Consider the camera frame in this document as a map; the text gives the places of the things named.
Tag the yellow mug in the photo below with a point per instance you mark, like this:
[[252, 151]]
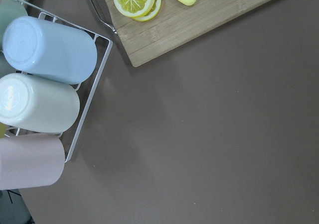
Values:
[[2, 130]]

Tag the lemon slice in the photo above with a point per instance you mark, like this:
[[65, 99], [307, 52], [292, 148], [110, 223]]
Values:
[[132, 0], [151, 14]]

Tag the white wire mug rack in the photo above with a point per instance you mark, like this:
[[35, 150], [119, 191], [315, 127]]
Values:
[[86, 89]]

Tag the pink mug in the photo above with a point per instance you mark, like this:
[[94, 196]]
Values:
[[31, 160]]

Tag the wooden cutting board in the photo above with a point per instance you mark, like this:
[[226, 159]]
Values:
[[174, 25]]

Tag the blue mug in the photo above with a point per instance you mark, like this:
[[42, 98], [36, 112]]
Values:
[[51, 50]]

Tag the metal cutting board handle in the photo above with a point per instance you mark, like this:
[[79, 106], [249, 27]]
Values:
[[102, 12]]

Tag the white mug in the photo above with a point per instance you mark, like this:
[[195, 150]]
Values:
[[37, 104]]

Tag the green mug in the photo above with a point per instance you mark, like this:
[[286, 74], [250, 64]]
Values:
[[9, 11]]

